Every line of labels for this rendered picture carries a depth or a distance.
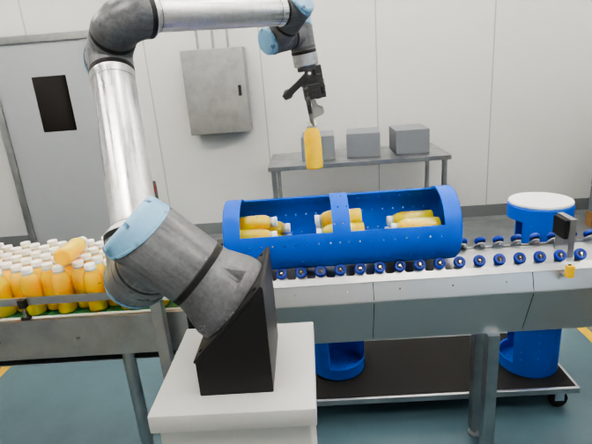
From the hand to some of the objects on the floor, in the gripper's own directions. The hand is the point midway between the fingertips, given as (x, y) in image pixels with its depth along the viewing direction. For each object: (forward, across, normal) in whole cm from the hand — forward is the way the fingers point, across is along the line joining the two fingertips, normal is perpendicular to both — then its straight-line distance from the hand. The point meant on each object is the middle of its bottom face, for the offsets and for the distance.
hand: (311, 122), depth 179 cm
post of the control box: (+139, -49, +76) cm, 165 cm away
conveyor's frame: (+133, -20, +142) cm, 195 cm away
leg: (+157, -12, -48) cm, 165 cm away
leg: (+156, -26, -48) cm, 166 cm away
